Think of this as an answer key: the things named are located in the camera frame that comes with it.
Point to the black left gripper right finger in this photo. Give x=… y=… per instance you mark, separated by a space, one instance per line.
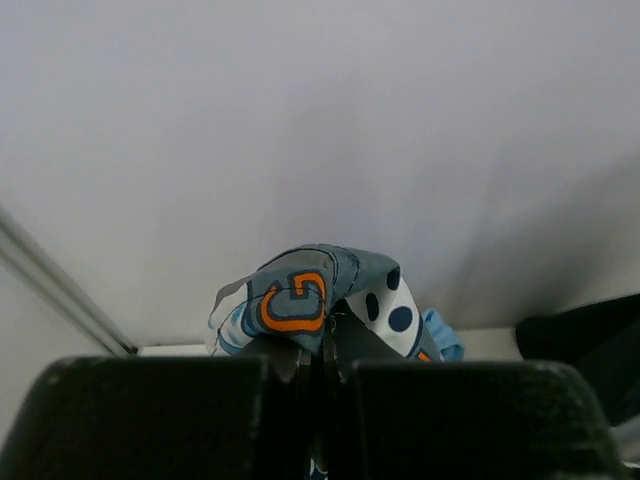
x=390 y=417

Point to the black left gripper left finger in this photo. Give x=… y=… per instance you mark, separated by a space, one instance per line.
x=239 y=417

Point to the light blue shorts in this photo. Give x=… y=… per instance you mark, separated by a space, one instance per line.
x=445 y=337

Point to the patterned blue orange shorts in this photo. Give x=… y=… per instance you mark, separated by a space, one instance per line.
x=292 y=297

